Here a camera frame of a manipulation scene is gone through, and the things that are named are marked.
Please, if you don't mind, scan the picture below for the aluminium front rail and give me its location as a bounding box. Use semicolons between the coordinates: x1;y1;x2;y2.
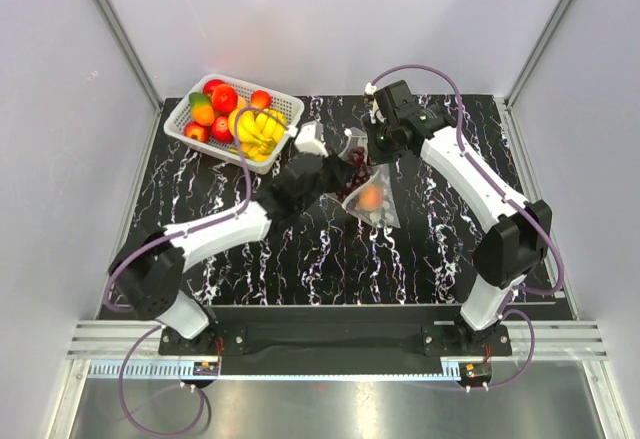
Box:
67;321;607;381

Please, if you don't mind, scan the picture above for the right connector board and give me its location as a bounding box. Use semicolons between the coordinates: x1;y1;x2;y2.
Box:
462;361;493;381

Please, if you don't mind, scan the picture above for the aluminium frame post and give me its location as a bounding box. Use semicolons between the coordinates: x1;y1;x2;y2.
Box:
504;0;576;108
93;0;164;111

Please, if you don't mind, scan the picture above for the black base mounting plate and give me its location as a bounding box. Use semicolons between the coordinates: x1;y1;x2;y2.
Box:
159;305;512;380

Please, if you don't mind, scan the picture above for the red apple back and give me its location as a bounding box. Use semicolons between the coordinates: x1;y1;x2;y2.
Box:
202;79;224;97

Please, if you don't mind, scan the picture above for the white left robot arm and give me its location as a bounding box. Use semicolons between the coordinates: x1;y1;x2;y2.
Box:
109;153;358;355

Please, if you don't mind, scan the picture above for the small red apple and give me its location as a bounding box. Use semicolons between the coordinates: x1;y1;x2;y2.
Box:
211;116;234;144
184;121;210;143

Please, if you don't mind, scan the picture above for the dark purple grape bunch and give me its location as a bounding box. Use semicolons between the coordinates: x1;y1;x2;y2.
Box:
336;146;372;202

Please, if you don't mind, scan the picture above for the small red apple front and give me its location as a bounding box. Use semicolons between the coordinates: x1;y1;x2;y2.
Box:
184;121;210;143

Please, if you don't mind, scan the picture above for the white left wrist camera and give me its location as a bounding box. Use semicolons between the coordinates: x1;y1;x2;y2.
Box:
286;120;328;157

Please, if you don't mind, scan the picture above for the white plastic fruit basket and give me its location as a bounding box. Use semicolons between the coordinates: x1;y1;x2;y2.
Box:
164;74;304;174

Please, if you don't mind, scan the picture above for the yellow banana bunch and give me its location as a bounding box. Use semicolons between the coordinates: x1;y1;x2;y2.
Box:
228;109;288;162

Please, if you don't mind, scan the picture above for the clear dotted zip top bag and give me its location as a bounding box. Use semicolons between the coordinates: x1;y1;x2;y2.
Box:
327;128;400;228

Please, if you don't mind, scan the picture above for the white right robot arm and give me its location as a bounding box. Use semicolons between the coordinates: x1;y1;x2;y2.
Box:
365;81;552;356

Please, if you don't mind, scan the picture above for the connector board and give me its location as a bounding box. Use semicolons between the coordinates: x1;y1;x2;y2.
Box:
462;361;493;381
193;359;220;376

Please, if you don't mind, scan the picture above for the small red apple middle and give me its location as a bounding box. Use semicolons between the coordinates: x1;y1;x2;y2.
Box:
211;116;234;144

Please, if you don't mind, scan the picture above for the left aluminium frame post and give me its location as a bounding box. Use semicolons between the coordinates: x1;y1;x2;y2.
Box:
93;0;164;111

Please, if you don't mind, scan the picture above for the left connector board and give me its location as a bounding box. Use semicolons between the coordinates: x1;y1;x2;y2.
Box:
193;359;220;376

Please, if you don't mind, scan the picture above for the green orange mango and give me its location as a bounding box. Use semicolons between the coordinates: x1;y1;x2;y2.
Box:
188;92;212;115

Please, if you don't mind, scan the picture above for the right aluminium frame post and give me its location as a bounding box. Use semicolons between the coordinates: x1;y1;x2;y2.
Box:
504;0;576;108

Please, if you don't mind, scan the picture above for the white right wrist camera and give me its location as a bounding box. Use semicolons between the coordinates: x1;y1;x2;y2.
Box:
364;83;386;124

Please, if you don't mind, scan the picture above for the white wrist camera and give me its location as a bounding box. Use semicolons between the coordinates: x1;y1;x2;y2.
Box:
364;83;386;124
286;120;328;157

